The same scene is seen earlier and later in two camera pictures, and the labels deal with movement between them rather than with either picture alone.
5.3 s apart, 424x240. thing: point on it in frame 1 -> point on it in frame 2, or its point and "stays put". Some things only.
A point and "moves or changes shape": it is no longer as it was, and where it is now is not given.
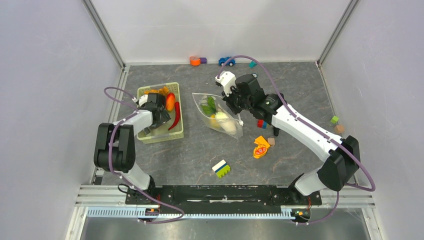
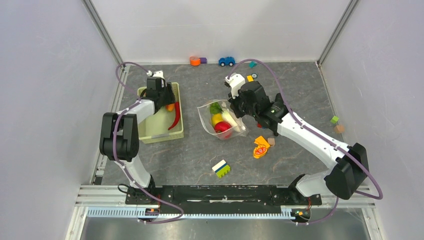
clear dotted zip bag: [219, 115] moves or changes shape
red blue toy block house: [261, 123] stays put
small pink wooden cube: [271, 141] stays put
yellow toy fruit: [213, 121] moves or changes shape
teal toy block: [252, 64] stays put
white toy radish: [228, 124] moves or changes shape
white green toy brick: [221, 169] stays put
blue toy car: [222, 60] stays put
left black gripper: [164, 118] -> [170, 98]
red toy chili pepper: [178, 112] stays put
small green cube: [334, 119] stays put
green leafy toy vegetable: [211, 108] moves or changes shape
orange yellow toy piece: [261, 149] stays put
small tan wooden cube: [339, 129] stays put
